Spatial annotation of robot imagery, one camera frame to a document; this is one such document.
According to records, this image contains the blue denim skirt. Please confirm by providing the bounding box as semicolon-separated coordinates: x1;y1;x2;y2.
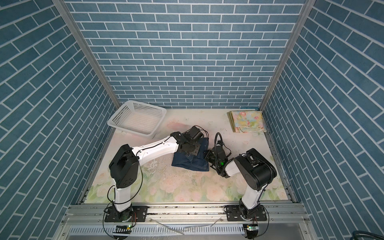
172;138;209;172

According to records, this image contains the olive green skirt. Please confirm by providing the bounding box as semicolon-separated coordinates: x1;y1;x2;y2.
227;111;236;133

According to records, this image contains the floral pastel skirt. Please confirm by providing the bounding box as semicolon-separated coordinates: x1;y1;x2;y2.
232;111;266;133

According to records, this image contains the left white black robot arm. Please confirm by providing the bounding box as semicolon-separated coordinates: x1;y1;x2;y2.
108;126;209;215

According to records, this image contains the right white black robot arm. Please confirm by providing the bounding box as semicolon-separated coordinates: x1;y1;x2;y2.
204;145;277;220

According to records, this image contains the white plastic laundry basket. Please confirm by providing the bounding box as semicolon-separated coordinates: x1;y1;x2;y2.
107;100;167;136

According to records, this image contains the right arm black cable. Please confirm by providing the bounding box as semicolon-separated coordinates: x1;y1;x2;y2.
213;131;271;239

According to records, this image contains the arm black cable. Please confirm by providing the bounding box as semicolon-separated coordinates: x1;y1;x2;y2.
101;124;210;240
213;131;271;239

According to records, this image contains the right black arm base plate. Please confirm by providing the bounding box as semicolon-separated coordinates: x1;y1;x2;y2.
224;205;268;222

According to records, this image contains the aluminium front mounting rail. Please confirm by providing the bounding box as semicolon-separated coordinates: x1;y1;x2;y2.
54;201;316;240

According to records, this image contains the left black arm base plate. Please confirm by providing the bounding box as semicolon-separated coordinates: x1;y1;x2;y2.
104;206;148;223

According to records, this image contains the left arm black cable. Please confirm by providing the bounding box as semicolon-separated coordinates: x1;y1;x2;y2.
101;124;210;240

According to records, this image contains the right aluminium corner post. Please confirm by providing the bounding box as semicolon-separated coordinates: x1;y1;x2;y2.
259;0;316;111

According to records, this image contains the aluminium corner post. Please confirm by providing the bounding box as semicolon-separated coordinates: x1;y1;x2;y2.
52;0;121;109
259;0;316;111

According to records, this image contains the left aluminium corner post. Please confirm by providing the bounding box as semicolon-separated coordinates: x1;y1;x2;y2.
52;0;121;109

